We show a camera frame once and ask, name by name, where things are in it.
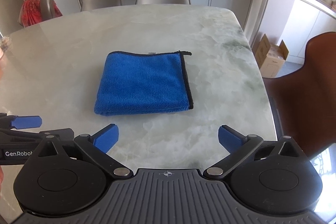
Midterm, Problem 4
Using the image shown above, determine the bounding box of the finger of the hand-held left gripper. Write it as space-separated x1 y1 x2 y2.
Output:
0 128 75 143
0 113 43 129

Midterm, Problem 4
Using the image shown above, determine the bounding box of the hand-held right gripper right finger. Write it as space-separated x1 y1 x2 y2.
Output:
203 124 302 179

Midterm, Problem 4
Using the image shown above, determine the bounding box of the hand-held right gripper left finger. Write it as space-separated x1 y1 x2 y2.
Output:
37 123 133 179

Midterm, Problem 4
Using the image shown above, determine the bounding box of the blue towel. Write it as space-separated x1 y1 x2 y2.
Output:
94 50 194 117

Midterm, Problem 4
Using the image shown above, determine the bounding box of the snack dish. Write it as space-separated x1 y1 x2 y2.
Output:
0 36 12 57

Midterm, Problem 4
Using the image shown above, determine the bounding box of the cardboard box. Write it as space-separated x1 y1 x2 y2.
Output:
251 33 290 79

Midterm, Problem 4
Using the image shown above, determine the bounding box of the brown leather chair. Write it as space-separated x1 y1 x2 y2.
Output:
262 31 336 163

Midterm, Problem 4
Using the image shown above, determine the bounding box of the chair with red cloth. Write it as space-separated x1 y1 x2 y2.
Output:
20 0 63 28

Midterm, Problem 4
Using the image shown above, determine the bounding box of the grey-brown chair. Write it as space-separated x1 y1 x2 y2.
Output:
18 0 57 28

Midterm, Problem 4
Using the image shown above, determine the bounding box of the white counter cabinet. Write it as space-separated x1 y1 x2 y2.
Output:
281 0 336 65

